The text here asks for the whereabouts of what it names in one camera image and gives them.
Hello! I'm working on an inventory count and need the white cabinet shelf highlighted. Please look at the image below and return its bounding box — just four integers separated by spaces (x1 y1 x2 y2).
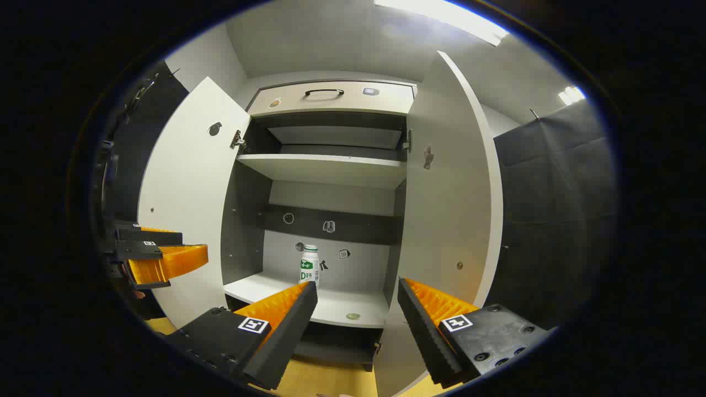
223 272 389 329
236 153 408 190

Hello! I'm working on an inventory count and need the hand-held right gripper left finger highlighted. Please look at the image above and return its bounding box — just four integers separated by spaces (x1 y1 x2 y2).
165 281 319 391

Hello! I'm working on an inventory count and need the black backdrop cloth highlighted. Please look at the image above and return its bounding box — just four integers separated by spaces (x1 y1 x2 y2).
485 98 619 330
102 60 189 321

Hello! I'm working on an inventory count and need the white cabinet drawer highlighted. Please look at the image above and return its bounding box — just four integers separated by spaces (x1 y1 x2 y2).
247 81 415 117

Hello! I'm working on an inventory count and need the small ceiling light panel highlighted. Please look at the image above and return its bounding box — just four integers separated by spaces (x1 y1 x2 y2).
558 85 586 106

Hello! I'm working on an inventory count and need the white bottle green label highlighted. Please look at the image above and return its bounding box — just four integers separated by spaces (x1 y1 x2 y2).
298 245 320 287

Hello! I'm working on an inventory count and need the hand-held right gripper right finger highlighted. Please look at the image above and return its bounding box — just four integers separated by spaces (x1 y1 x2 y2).
397 277 552 389

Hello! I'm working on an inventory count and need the white cabinet door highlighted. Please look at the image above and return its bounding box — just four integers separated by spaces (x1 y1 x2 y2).
137 76 252 330
374 51 504 397

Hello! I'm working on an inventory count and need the metal spring clamp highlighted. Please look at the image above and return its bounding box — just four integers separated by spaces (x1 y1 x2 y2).
122 72 161 126

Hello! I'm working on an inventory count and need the white cabinet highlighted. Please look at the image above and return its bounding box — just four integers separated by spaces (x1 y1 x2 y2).
221 71 418 373

